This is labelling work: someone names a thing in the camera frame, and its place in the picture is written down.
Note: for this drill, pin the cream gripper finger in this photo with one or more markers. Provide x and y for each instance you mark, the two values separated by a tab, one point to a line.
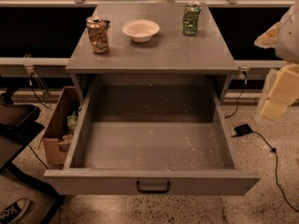
268	39
283	93

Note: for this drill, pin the grey top drawer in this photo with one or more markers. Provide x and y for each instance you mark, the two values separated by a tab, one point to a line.
151	129

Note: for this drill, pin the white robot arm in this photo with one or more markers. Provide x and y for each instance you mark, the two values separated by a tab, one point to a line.
287	49

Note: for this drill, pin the grey drawer cabinet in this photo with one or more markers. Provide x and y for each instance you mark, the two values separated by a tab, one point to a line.
168	52

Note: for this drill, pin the black power adapter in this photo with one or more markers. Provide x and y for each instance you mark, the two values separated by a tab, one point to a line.
242	130

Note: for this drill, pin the crushed green soda can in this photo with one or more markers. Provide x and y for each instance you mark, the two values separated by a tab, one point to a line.
191	17

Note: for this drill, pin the white bowl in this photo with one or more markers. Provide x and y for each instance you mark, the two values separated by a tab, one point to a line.
141	30

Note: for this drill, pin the crushed orange soda can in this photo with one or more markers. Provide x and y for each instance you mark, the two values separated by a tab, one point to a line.
97	32

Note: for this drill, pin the green chip bag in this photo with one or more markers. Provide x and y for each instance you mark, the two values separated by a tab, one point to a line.
71	123

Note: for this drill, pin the cardboard box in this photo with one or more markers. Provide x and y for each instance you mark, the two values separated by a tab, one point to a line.
57	137

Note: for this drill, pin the black rolling cart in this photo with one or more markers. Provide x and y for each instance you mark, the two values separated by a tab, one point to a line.
18	128

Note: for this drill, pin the black canvas sneaker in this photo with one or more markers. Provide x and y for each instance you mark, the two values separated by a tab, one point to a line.
15	211

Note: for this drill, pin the black top drawer handle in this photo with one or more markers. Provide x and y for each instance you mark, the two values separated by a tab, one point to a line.
153	188

